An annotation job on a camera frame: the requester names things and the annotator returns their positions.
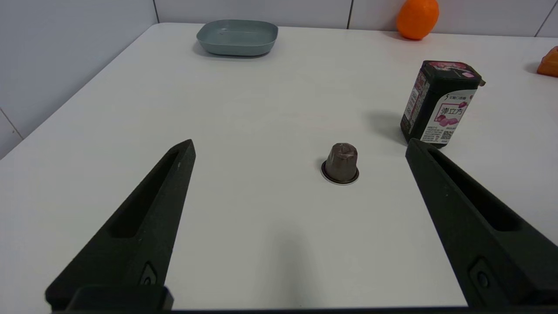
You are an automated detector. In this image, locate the orange fruit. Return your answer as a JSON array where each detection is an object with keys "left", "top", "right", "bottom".
[{"left": 396, "top": 0, "right": 440, "bottom": 41}]

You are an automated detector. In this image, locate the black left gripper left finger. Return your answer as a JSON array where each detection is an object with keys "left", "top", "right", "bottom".
[{"left": 45, "top": 139, "right": 196, "bottom": 311}]

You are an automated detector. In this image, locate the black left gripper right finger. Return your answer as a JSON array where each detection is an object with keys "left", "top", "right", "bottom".
[{"left": 405, "top": 138, "right": 558, "bottom": 308}]

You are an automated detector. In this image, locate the grey-green shallow plate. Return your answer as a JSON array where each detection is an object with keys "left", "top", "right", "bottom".
[{"left": 196, "top": 19, "right": 279, "bottom": 57}]

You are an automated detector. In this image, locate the black milk carton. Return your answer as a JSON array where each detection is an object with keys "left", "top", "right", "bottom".
[{"left": 400, "top": 60, "right": 486, "bottom": 149}]

